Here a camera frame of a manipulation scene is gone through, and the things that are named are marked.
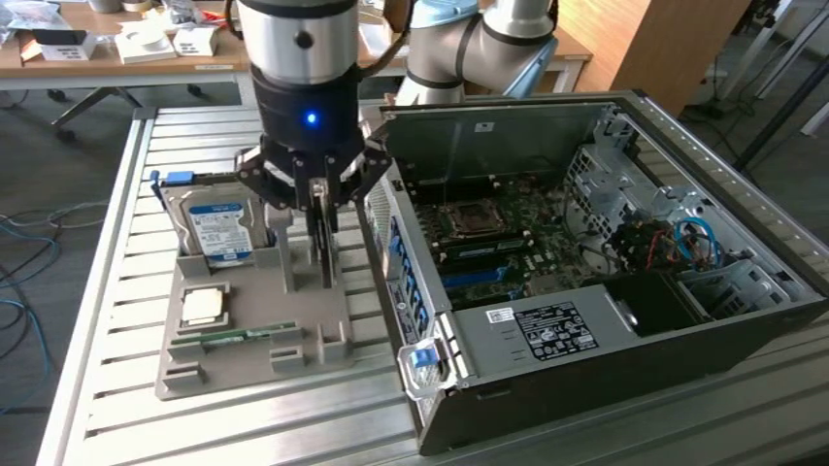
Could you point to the clear plastic bags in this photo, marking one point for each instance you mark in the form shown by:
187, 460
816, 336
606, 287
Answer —
32, 14

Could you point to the blue expansion slot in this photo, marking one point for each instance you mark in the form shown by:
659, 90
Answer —
473, 279

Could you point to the white box with black lid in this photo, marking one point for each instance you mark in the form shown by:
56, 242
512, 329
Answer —
64, 46

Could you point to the brown cardboard box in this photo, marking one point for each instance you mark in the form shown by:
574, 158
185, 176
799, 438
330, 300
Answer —
398, 14

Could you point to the flat white box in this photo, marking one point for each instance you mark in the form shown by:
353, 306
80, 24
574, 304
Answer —
146, 56

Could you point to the perforated metal drive cage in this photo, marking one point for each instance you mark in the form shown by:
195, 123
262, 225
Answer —
602, 194

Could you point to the Nvidia graphics card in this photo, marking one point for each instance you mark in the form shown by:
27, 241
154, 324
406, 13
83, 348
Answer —
322, 242

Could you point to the white paper stack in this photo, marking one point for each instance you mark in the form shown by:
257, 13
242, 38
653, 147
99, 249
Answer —
373, 43

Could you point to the open black PC case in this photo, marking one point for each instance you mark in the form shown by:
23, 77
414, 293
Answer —
616, 388

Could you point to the metal CPU socket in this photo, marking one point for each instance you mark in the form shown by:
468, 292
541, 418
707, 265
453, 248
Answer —
474, 219

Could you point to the metal cup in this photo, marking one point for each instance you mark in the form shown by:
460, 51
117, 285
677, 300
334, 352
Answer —
104, 6

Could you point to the blue card retainer strip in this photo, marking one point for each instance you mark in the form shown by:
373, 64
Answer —
405, 272

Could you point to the grey power supply unit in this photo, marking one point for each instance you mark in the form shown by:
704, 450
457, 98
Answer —
505, 335

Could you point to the white labelled box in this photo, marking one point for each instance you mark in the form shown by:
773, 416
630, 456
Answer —
194, 43

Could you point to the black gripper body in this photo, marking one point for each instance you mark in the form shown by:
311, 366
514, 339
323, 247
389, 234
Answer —
305, 97

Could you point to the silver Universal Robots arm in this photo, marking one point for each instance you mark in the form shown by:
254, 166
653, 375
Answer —
298, 39

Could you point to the grey parts rack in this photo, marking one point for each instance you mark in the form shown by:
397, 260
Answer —
259, 310

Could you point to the wooden cabinet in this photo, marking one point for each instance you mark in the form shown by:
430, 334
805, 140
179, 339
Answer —
680, 48

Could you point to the beige tape roll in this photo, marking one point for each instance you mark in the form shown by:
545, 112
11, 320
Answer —
138, 5

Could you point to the blue case latch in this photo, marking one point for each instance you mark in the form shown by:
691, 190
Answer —
426, 356

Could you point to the silver CPU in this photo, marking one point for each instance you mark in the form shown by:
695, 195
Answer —
202, 307

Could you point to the metal disk bay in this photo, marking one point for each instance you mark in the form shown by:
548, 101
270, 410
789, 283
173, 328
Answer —
739, 291

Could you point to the green RAM stick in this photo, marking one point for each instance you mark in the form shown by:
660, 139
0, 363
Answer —
237, 334

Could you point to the white tape roll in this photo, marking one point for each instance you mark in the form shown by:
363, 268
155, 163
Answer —
146, 39

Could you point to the hard disk with blue carrier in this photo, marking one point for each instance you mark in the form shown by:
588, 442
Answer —
217, 228

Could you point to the RAM stick with black label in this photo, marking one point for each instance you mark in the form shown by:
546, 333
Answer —
486, 248

